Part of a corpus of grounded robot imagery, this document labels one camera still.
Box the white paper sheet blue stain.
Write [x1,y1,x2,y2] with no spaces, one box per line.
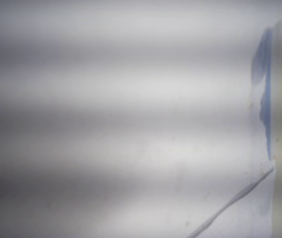
[0,0,282,238]

